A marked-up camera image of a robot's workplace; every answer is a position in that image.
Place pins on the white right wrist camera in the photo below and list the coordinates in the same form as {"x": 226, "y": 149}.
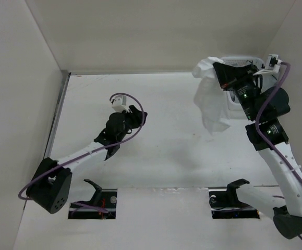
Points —
{"x": 272, "y": 66}

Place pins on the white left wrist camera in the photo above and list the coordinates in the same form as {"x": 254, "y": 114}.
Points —
{"x": 119, "y": 103}

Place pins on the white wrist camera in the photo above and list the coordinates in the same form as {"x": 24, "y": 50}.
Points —
{"x": 119, "y": 103}
{"x": 272, "y": 66}

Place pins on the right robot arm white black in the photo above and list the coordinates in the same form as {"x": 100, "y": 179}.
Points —
{"x": 271, "y": 142}

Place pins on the white plastic laundry basket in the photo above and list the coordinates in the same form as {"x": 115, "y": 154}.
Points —
{"x": 251, "y": 106}

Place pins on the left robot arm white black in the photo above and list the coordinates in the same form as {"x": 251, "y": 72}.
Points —
{"x": 52, "y": 184}

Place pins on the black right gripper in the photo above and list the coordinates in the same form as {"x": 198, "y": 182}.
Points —
{"x": 230, "y": 77}

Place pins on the white tank top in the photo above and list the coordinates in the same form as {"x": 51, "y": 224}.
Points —
{"x": 209, "y": 97}

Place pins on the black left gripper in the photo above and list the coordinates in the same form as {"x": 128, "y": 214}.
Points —
{"x": 136, "y": 117}

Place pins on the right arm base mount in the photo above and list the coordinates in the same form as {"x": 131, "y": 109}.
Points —
{"x": 225, "y": 204}

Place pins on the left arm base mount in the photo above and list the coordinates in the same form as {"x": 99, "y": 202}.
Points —
{"x": 100, "y": 204}

